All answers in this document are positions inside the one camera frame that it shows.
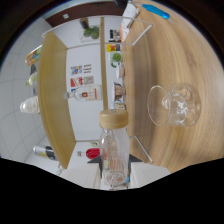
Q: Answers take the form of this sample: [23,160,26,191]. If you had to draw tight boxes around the clear bottle wooden lid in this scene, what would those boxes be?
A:
[98,109,131,190]

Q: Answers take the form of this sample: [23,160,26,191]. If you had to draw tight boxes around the blue liquid bottle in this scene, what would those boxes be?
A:
[141,3,171,20]

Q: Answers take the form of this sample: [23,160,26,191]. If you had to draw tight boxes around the red liquid bottle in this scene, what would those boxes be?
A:
[76,148,101,160]

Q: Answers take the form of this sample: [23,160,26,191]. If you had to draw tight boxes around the black and yellow bag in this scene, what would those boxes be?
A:
[32,144,58,162]

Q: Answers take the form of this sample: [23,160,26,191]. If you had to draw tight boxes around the clear glass with ice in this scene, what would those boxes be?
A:
[147,83,203,128]

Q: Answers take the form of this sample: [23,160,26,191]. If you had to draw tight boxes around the two-tier wooden shelf rack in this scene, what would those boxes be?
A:
[36,16,154,169]

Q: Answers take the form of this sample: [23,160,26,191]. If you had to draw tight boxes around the clear bottle red label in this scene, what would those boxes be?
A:
[63,84,104,103]

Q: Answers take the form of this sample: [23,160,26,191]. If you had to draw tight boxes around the clear bottle green cap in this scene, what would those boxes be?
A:
[25,71,38,88]

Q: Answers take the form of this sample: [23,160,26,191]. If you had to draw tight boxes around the colourful snack bag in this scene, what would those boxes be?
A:
[24,44,44,67]

